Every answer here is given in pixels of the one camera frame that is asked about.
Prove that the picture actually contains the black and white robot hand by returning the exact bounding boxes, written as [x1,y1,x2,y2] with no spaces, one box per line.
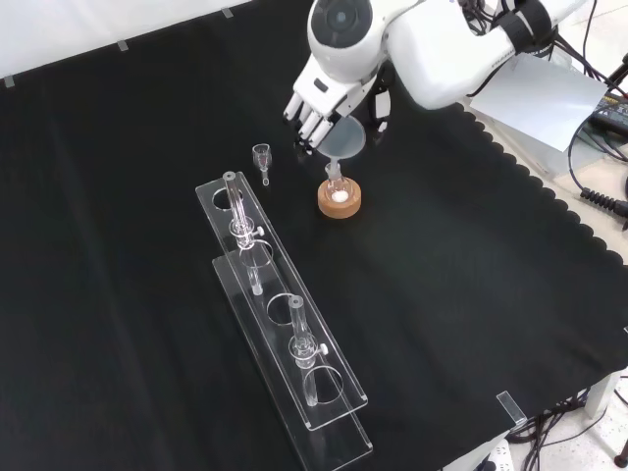
[283,63,394,154]

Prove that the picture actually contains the clear plastic funnel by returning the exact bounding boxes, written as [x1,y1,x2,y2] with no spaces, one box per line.
[313,117,367,181]

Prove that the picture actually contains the small glass weighing funnel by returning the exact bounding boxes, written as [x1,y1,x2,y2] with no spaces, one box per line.
[251,143,273,187]

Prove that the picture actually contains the round-bottom glass flask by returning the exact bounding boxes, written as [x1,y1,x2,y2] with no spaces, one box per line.
[323,164,353,205]

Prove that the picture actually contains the clear acrylic funnel stand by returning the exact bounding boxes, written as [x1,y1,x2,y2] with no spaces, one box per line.
[194,170,374,471]

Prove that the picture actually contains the pale board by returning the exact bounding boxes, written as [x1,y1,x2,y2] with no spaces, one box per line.
[463,52,607,151]

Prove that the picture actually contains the black cloth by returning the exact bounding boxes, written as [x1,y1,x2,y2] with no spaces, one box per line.
[0,0,628,471]

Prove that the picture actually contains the black power adapter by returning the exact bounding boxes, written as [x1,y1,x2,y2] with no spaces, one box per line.
[588,91,628,134]

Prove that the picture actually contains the clear plastic cloth clamp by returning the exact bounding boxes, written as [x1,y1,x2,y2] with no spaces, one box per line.
[496,391,527,426]

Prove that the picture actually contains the white power strip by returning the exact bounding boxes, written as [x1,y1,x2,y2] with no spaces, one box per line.
[471,438,516,471]

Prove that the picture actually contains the white table leg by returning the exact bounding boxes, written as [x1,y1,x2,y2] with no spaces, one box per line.
[585,371,623,420]

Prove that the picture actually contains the cork ring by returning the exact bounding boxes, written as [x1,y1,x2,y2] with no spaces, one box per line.
[317,180,363,221]

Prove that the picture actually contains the black coiled cable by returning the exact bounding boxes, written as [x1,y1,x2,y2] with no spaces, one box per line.
[566,113,628,220]

